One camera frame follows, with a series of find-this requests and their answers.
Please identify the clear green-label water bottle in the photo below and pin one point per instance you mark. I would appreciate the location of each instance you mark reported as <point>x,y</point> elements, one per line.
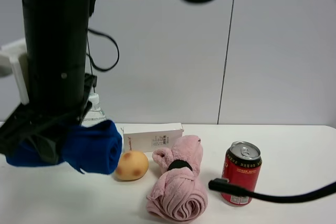
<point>95,115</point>

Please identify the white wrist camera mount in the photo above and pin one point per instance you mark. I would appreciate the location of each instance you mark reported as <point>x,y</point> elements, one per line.
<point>14,56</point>

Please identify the red soda can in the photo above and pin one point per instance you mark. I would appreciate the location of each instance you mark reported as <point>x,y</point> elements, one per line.
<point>242,165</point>

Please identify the pink rolled towel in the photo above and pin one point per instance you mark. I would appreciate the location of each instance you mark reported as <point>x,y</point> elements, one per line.
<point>178,195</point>

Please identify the yellow spotted bread bun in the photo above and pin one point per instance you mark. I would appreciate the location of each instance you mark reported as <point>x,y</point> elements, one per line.
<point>132,165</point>

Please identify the blue towel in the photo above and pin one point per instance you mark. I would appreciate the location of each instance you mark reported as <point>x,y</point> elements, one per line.
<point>94,149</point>

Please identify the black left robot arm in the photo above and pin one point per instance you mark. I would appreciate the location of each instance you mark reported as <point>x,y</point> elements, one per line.
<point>56,39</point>

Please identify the white cardboard box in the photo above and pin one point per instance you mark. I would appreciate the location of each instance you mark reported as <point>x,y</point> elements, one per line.
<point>147,138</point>

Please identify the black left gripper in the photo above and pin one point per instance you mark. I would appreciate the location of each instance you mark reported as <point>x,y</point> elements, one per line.
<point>44,123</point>

